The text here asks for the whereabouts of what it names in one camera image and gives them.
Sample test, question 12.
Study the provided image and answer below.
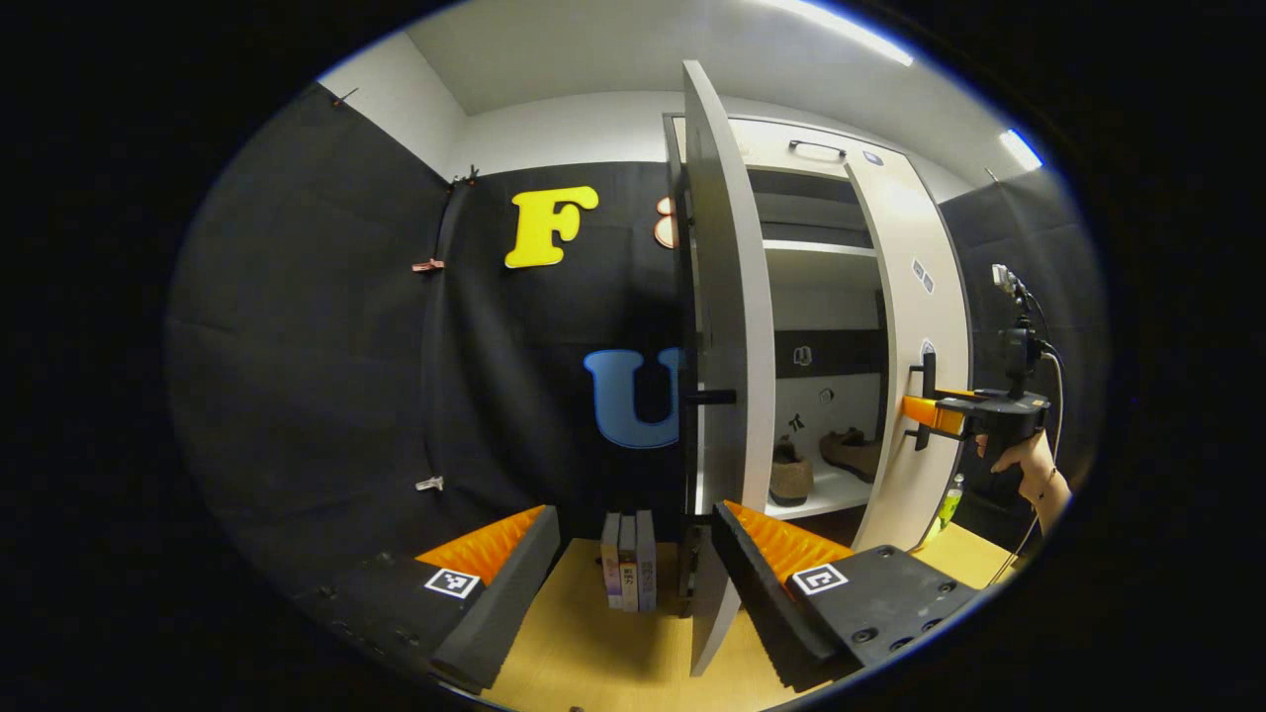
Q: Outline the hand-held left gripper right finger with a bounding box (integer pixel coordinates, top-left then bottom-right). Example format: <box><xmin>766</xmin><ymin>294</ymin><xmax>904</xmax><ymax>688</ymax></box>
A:
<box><xmin>712</xmin><ymin>499</ymin><xmax>980</xmax><ymax>693</ymax></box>

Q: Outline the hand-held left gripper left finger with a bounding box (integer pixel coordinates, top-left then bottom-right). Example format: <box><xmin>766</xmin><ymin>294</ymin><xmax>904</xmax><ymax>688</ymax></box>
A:
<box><xmin>297</xmin><ymin>504</ymin><xmax>562</xmax><ymax>693</ymax></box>

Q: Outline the brown fuzzy shoe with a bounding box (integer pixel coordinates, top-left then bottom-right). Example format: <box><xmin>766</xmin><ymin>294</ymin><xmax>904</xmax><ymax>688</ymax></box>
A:
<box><xmin>769</xmin><ymin>435</ymin><xmax>815</xmax><ymax>507</ymax></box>
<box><xmin>819</xmin><ymin>427</ymin><xmax>883</xmax><ymax>484</ymax></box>

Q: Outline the white grey shoe cabinet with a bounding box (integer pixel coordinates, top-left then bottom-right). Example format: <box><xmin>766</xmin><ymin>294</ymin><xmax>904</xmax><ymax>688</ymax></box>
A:
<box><xmin>665</xmin><ymin>111</ymin><xmax>975</xmax><ymax>555</ymax></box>

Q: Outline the white shoe cabinet door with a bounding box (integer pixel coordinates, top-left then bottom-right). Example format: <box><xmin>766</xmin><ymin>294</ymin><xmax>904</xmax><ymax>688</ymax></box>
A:
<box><xmin>844</xmin><ymin>148</ymin><xmax>975</xmax><ymax>552</ymax></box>
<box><xmin>665</xmin><ymin>59</ymin><xmax>777</xmax><ymax>678</ymax></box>

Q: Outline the white cabinet shelf board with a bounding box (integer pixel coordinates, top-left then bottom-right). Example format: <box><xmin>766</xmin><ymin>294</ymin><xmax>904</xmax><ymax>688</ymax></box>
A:
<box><xmin>762</xmin><ymin>239</ymin><xmax>879</xmax><ymax>258</ymax></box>

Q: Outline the green bottle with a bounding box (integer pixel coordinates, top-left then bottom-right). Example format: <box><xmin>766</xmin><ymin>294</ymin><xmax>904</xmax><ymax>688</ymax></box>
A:
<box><xmin>935</xmin><ymin>475</ymin><xmax>965</xmax><ymax>540</ymax></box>

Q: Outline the grey blue book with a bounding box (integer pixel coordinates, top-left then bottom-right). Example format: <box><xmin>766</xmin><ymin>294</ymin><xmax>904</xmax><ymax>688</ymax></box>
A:
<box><xmin>636</xmin><ymin>509</ymin><xmax>658</xmax><ymax>612</ymax></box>

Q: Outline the brown spine book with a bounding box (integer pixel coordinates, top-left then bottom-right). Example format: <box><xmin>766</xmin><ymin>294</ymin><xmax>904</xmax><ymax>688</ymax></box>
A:
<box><xmin>619</xmin><ymin>514</ymin><xmax>640</xmax><ymax>612</ymax></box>

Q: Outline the small ceiling light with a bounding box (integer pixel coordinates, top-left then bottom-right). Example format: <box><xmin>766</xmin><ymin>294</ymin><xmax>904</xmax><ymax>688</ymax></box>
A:
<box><xmin>999</xmin><ymin>129</ymin><xmax>1044</xmax><ymax>171</ymax></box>

